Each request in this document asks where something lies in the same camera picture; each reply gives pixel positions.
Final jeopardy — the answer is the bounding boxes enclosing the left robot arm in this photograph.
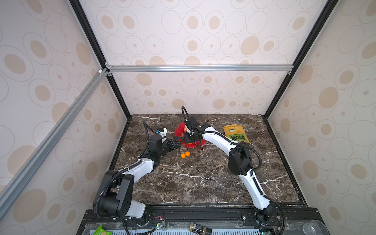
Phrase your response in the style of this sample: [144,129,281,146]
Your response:
[93,122,181,218]

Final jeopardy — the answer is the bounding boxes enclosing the clear plastic cup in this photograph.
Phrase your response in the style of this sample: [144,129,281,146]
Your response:
[303,220,329,235]

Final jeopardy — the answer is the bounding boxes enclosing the horizontal aluminium rail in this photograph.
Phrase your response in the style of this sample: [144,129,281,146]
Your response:
[100,64,294,74]

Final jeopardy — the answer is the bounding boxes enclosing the black battery with gold label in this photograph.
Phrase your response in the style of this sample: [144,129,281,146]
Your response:
[189,222,212,235]

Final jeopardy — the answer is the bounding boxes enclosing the right black corner post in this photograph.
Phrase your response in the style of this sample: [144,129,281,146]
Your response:
[263,0,339,120]

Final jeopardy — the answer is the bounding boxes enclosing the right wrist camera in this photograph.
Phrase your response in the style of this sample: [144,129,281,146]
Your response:
[184,116,210,133]

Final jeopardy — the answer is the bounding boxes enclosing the black corner post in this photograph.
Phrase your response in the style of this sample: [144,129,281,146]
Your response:
[263,0,339,120]
[69,0,132,119]

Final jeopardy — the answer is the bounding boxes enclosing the left black corner post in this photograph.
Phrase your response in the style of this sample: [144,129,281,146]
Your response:
[69,0,132,119]

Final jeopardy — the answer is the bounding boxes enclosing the yellow green snack bag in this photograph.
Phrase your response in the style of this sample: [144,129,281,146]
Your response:
[223,124,249,143]

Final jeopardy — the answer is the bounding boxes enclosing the red flower-shaped fruit bowl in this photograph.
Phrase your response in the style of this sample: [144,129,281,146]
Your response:
[174,122,206,148]

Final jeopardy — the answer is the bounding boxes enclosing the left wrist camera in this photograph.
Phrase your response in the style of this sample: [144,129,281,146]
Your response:
[148,128,167,156]

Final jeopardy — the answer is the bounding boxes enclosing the left diagonal aluminium rail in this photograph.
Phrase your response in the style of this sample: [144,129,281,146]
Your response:
[1,68,109,220]

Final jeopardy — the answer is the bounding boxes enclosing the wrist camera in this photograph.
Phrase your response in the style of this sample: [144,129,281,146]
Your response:
[184,116,210,133]
[148,128,167,156]

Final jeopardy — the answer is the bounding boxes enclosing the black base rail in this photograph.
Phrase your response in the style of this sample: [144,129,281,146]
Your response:
[76,203,323,235]

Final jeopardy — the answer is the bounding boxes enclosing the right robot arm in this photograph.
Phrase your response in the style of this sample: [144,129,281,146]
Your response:
[181,106,285,228]

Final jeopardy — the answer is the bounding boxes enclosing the green packet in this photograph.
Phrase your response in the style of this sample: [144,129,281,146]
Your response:
[93,225,113,235]

